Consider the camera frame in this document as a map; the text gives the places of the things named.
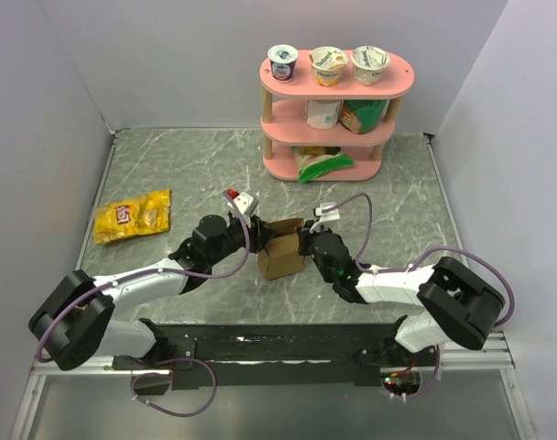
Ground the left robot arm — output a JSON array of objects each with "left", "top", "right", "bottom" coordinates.
[{"left": 28, "top": 214, "right": 277, "bottom": 371}]

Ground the green white snack bag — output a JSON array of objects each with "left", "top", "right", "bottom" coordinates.
[{"left": 291, "top": 146, "right": 354, "bottom": 183}]

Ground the brown cardboard paper box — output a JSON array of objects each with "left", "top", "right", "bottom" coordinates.
[{"left": 257, "top": 217, "right": 305, "bottom": 281}]

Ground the pink three-tier shelf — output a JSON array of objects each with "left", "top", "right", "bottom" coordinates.
[{"left": 259, "top": 49, "right": 415, "bottom": 182}]

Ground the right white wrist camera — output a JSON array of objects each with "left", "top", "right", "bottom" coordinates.
[{"left": 310, "top": 203, "right": 341, "bottom": 232}]

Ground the green snack canister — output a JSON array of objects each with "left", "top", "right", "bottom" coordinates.
[{"left": 339, "top": 100, "right": 388, "bottom": 134}]

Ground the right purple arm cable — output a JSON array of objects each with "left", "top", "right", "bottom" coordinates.
[{"left": 326, "top": 192, "right": 517, "bottom": 332}]

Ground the white paper cup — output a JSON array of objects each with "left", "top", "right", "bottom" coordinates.
[{"left": 305, "top": 100, "right": 343, "bottom": 130}]

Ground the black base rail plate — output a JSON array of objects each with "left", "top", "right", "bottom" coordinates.
[{"left": 112, "top": 324, "right": 435, "bottom": 391}]

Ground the orange Chobani yogurt cup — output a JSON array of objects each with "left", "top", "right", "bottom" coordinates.
[{"left": 309, "top": 46, "right": 349, "bottom": 87}]

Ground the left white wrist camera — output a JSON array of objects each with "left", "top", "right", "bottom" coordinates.
[{"left": 226, "top": 188, "right": 259, "bottom": 220}]

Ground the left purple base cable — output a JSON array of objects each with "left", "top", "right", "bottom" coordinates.
[{"left": 130, "top": 357, "right": 218, "bottom": 418}]

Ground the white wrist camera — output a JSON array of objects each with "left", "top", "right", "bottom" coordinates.
[
  {"left": 226, "top": 188, "right": 259, "bottom": 220},
  {"left": 310, "top": 203, "right": 341, "bottom": 232}
]

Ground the aluminium frame rail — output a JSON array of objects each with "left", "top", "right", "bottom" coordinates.
[{"left": 11, "top": 333, "right": 536, "bottom": 439}]

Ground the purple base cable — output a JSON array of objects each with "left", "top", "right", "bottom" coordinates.
[
  {"left": 388, "top": 343, "right": 444, "bottom": 405},
  {"left": 130, "top": 357, "right": 218, "bottom": 418}
]

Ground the blue yogurt cup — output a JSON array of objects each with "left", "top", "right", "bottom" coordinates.
[{"left": 268, "top": 44, "right": 299, "bottom": 83}]

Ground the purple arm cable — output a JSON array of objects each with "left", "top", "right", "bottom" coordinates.
[
  {"left": 35, "top": 208, "right": 252, "bottom": 364},
  {"left": 326, "top": 192, "right": 517, "bottom": 332}
]

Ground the white Chobani yogurt cup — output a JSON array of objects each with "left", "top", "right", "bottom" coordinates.
[{"left": 351, "top": 46, "right": 390, "bottom": 86}]

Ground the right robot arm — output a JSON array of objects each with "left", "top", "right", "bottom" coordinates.
[{"left": 297, "top": 223, "right": 506, "bottom": 366}]

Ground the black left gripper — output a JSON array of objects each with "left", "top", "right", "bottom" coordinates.
[{"left": 208, "top": 214, "right": 277, "bottom": 266}]

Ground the yellow Lays chip bag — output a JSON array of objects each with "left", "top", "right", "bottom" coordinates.
[{"left": 93, "top": 189, "right": 171, "bottom": 245}]

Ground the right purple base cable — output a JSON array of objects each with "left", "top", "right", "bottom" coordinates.
[{"left": 388, "top": 343, "right": 444, "bottom": 405}]

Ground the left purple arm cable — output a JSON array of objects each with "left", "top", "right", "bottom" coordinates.
[{"left": 35, "top": 208, "right": 252, "bottom": 364}]

